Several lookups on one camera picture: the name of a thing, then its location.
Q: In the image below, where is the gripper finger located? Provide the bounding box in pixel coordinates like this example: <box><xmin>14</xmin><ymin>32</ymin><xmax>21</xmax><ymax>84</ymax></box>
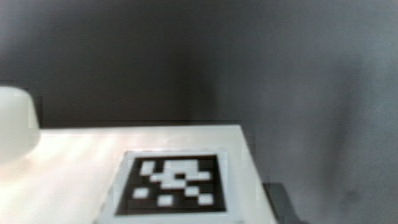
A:
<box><xmin>262</xmin><ymin>183</ymin><xmax>309</xmax><ymax>224</ymax></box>

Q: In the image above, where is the white front drawer tray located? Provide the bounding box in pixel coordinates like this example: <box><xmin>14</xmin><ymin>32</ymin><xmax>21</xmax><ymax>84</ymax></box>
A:
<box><xmin>0</xmin><ymin>86</ymin><xmax>277</xmax><ymax>224</ymax></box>

